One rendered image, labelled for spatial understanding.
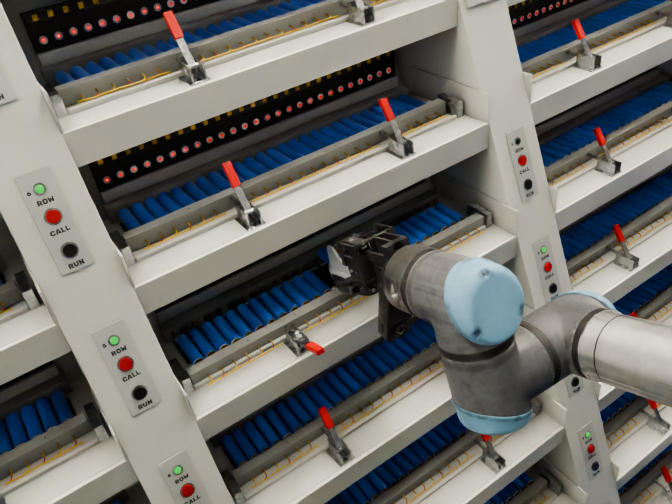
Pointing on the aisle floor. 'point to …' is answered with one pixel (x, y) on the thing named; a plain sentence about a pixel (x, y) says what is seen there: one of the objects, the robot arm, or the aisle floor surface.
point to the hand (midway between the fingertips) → (341, 266)
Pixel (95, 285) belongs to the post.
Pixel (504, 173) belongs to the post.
